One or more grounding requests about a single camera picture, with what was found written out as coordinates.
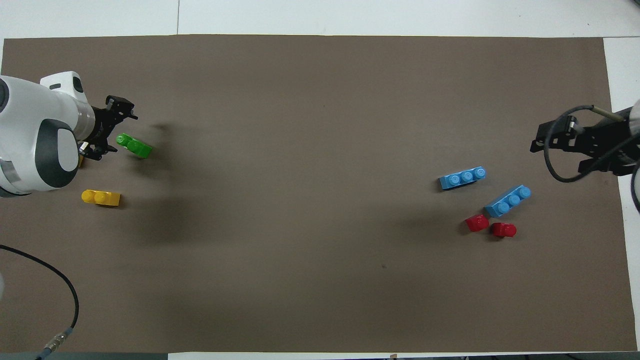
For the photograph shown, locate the green two-stud toy block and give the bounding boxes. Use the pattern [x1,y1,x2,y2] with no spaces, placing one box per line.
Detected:
[116,133,153,160]

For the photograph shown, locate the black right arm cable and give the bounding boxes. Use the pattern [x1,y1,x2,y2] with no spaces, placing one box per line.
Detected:
[543,104,640,184]

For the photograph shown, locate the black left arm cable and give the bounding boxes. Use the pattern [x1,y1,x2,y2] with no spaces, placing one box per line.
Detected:
[0,244,81,360]

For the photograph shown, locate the blue three-stud toy block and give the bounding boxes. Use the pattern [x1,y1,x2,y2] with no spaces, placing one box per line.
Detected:
[439,166,487,192]
[484,185,532,218]

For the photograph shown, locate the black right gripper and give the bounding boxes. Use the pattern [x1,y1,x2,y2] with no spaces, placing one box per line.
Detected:
[530,108,640,177]

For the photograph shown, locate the red one-stud toy block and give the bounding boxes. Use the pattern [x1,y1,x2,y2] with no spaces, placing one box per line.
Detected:
[465,214,490,233]
[490,222,518,239]

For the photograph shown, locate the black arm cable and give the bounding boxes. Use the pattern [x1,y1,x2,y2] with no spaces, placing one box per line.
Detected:
[543,104,640,184]
[0,244,81,360]

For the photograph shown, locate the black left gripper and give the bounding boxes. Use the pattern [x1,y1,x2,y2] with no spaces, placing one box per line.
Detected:
[77,95,139,162]

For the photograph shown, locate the brown paper table mat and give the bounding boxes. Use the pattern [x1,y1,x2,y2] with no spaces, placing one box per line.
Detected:
[0,34,634,354]

